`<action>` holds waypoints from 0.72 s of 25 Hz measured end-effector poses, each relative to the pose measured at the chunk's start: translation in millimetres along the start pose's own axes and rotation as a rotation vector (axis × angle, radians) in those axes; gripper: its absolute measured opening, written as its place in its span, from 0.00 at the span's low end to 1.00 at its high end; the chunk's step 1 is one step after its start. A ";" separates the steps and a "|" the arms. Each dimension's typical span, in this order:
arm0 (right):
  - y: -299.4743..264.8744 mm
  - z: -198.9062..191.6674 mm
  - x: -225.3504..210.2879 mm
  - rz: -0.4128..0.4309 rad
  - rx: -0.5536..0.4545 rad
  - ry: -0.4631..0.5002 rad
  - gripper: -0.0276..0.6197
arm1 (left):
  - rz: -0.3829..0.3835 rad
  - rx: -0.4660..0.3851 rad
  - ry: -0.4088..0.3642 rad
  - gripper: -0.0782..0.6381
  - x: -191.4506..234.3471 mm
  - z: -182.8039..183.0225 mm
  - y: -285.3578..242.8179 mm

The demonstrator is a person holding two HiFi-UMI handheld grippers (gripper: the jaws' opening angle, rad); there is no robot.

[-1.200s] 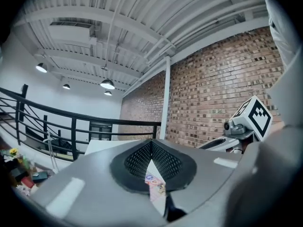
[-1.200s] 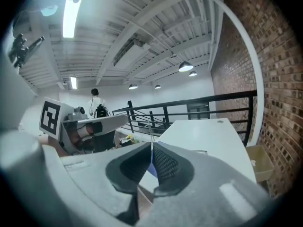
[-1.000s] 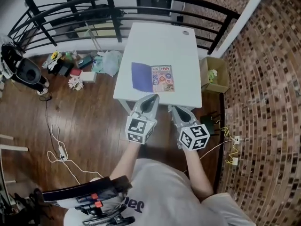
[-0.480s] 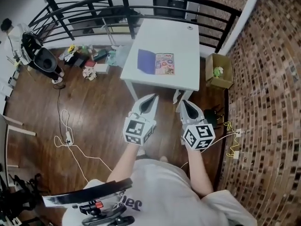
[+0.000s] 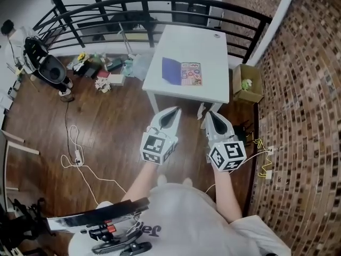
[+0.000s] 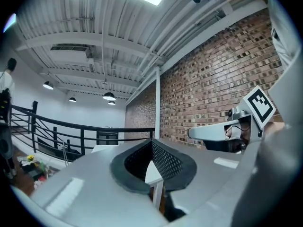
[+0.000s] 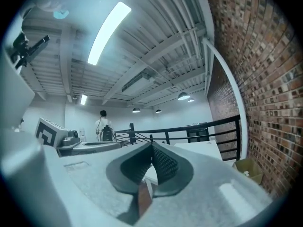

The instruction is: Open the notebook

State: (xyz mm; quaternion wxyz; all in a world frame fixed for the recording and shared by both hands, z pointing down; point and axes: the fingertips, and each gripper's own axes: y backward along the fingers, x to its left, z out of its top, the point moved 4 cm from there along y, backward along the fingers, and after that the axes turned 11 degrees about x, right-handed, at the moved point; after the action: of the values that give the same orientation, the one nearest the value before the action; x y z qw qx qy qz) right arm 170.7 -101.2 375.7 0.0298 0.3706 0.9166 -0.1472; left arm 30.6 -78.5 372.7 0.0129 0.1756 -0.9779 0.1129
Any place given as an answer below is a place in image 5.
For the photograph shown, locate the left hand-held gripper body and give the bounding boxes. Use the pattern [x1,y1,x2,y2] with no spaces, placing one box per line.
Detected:
[140,126,179,166]

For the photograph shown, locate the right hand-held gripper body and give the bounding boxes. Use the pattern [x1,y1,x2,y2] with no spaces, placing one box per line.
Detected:
[206,134,247,174]

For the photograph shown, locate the blue book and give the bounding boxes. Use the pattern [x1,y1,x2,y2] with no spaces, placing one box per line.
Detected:
[161,57,204,87]

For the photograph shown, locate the person's right forearm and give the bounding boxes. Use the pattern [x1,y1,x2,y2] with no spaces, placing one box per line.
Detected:
[212,168,243,224]

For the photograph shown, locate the person's left forearm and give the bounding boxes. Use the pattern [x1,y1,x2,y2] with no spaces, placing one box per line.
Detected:
[121,163,158,203]

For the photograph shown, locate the crumpled white paper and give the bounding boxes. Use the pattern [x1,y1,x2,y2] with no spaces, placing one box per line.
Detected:
[197,102,207,121]

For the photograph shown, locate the black router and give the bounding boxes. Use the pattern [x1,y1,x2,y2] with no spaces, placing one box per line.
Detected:
[232,119,257,147]

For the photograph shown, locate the brown cardboard box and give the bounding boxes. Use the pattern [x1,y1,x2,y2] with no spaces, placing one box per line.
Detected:
[232,63,265,105]

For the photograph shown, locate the green white plush toy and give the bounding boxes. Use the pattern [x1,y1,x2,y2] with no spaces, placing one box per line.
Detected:
[240,78,254,91]

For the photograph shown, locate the clear plastic bag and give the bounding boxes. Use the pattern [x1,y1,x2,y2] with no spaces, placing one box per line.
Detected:
[128,53,155,81]

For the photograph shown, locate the white box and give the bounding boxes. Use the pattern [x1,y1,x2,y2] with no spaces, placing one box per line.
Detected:
[109,74,126,86]

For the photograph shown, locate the white pink flower pot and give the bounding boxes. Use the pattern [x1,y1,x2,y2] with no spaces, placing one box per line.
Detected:
[95,77,112,94]

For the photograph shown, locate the dark green box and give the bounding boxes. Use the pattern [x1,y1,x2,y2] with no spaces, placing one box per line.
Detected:
[106,57,124,72]

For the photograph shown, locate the person's white t-shirt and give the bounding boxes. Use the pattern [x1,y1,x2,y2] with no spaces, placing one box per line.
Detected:
[68,182,293,256]

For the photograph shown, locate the white table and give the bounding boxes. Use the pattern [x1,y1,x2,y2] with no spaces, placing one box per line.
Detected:
[141,25,231,115]

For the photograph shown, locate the black box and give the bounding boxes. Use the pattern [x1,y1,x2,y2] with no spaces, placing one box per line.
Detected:
[72,62,101,80]

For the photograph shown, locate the grey metal stand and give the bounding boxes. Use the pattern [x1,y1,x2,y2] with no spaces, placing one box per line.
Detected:
[118,22,134,55]

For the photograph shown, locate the black metal railing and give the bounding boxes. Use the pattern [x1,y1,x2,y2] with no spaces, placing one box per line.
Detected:
[32,0,273,64]

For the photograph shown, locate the black framed door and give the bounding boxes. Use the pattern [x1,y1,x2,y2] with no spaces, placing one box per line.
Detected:
[170,0,214,27]

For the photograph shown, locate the grey desk with white legs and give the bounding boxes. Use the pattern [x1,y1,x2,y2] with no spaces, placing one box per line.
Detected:
[0,128,40,211]

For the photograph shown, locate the black office chair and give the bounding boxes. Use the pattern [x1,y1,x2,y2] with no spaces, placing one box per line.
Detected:
[0,197,54,251]

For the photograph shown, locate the yellow cable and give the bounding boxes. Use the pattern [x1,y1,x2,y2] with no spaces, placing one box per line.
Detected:
[252,138,273,179]

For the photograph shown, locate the black chest-mounted camera rig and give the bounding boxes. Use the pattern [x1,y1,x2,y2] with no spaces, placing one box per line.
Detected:
[46,197,153,256]

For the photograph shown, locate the thin black cable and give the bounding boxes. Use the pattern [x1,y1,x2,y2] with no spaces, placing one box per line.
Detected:
[60,94,78,160]

